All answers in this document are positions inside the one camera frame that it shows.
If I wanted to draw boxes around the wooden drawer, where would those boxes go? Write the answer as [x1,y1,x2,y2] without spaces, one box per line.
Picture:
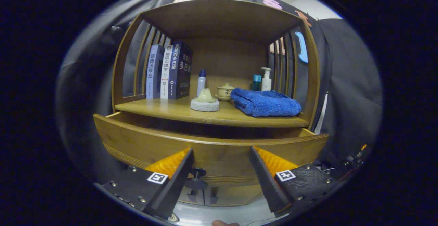
[93,111,330,187]

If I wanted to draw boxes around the black device with orange tip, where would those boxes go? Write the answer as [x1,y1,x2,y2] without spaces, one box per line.
[344,144,368,172]

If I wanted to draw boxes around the black round drawer knob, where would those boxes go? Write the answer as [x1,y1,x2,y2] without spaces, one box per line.
[185,167,208,191]

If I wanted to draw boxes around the beige lidded teacup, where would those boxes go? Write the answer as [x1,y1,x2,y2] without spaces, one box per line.
[215,83,235,102]

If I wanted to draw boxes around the wooden cabinet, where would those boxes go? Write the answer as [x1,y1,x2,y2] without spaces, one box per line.
[112,0,320,207]

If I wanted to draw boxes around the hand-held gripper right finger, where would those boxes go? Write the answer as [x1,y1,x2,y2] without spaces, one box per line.
[249,146,339,218]

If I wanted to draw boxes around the white book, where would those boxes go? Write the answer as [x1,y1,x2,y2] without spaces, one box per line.
[160,45,174,99]

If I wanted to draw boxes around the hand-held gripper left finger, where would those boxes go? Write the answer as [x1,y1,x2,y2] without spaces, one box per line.
[102,148,195,220]

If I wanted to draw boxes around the white bottle with blue cap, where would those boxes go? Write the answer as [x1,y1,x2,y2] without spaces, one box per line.
[197,69,207,97]

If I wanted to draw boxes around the dark navy book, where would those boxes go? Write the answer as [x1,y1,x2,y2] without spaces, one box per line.
[167,41,193,100]

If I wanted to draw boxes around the wooden cabinet door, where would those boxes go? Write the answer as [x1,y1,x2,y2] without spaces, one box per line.
[205,185,264,207]
[178,187,206,206]

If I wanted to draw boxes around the green ornament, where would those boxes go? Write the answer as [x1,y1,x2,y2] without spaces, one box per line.
[190,88,220,112]

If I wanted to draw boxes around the white pump bottle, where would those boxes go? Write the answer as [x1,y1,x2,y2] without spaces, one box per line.
[261,67,272,92]

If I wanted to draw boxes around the blue folded towel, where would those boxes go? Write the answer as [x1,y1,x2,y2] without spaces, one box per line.
[230,88,302,117]

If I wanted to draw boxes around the light blue book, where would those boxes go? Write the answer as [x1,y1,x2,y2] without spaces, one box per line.
[146,44,165,99]

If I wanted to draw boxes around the wooden countertop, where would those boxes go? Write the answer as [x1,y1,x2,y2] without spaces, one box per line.
[115,94,310,128]

